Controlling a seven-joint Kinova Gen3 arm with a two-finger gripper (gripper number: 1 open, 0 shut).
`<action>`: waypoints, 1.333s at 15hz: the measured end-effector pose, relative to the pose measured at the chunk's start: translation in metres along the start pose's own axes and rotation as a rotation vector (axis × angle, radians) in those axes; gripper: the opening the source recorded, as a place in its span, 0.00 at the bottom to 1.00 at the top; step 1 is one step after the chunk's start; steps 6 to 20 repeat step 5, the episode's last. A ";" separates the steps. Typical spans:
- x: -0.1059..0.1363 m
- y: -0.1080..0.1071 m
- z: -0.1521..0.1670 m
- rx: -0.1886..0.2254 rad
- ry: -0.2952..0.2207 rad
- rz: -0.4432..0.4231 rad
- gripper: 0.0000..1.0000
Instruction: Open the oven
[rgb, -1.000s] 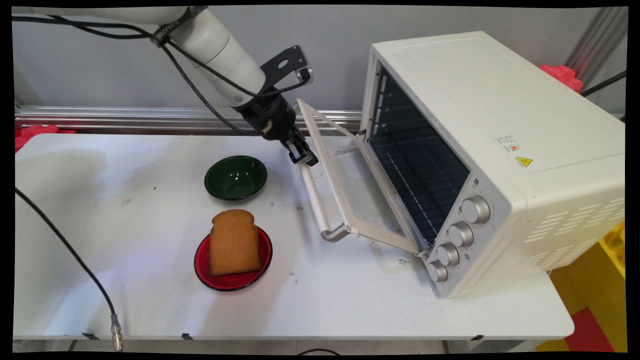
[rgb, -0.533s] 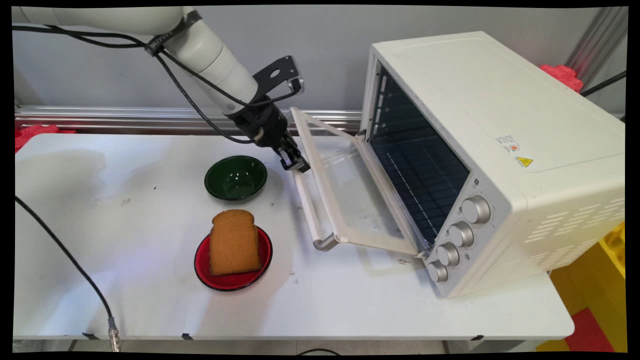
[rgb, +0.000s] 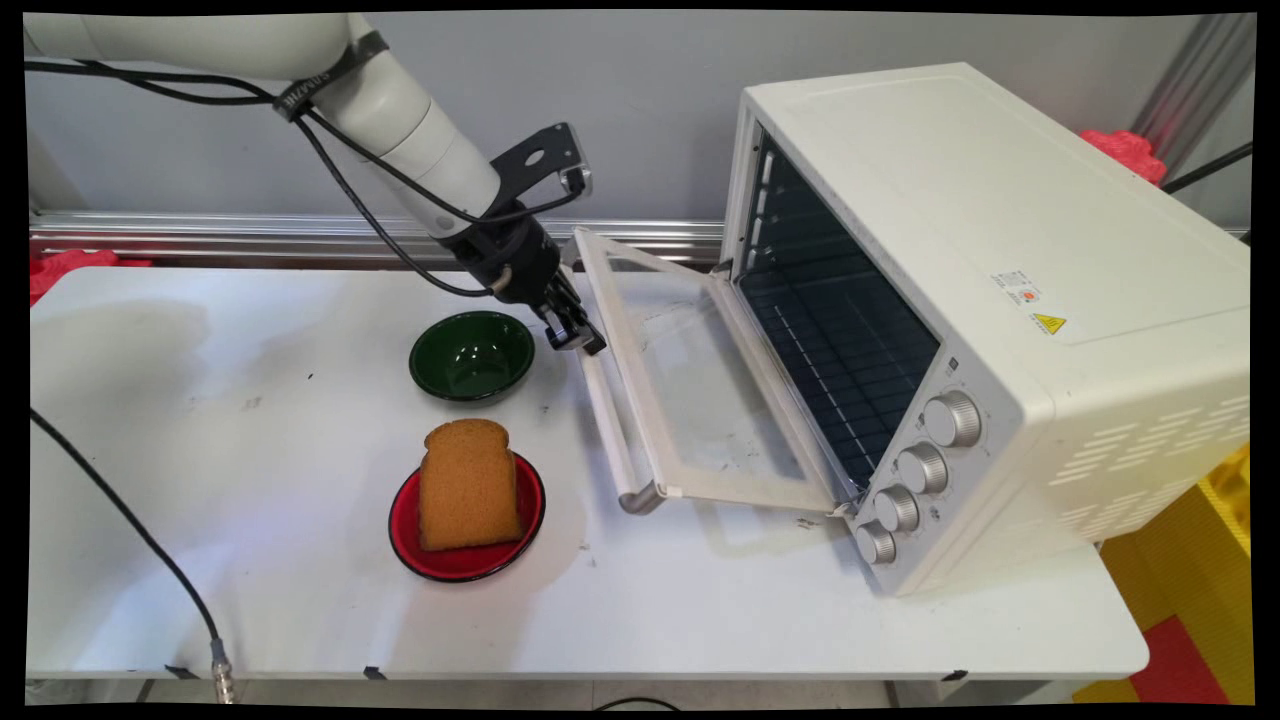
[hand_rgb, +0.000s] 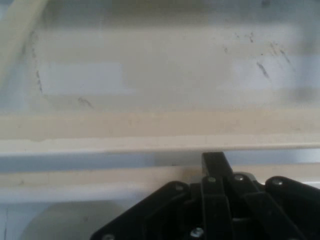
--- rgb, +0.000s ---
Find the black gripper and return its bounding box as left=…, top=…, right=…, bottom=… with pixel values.
left=435, top=215, right=609, bottom=357

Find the glass oven door with handle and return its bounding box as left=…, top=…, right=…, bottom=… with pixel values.
left=572, top=227, right=861, bottom=518

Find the dark green bowl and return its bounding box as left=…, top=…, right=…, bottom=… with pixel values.
left=408, top=311, right=536, bottom=404

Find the brown bread slice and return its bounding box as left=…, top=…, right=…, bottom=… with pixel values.
left=418, top=419, right=524, bottom=552

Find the red plate with black rim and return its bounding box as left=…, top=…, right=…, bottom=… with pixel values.
left=388, top=450, right=547, bottom=584

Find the silver oven knob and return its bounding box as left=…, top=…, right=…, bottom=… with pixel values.
left=895, top=442, right=949, bottom=495
left=922, top=390, right=983, bottom=448
left=873, top=485, right=921, bottom=534
left=855, top=520, right=898, bottom=566

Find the white toaster oven body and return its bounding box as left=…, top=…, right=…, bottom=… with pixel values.
left=720, top=62, right=1251, bottom=598

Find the red plastic object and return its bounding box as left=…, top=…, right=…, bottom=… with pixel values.
left=30, top=250, right=151, bottom=306
left=1078, top=128, right=1168, bottom=188

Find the yellow foam mat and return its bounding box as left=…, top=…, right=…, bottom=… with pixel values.
left=1070, top=445, right=1254, bottom=706

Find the red foam mat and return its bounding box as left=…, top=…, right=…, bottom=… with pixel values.
left=1130, top=615, right=1231, bottom=706

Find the black camera cable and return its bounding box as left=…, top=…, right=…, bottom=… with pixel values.
left=25, top=60, right=591, bottom=226

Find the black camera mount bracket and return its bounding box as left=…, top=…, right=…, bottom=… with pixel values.
left=488, top=122, right=593, bottom=216

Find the oven wire rack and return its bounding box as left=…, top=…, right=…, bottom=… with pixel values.
left=740, top=265, right=941, bottom=486

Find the black velcro strap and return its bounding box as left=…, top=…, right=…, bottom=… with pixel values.
left=272, top=30, right=391, bottom=123

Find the aluminium rail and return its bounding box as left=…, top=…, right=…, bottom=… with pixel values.
left=30, top=210, right=723, bottom=269

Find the black cable with metal connector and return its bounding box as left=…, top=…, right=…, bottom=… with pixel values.
left=30, top=408, right=237, bottom=705

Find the thin black cable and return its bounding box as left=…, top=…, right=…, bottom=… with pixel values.
left=1160, top=140, right=1253, bottom=196

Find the aluminium frame post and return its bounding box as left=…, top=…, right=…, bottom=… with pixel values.
left=1130, top=12, right=1256, bottom=181

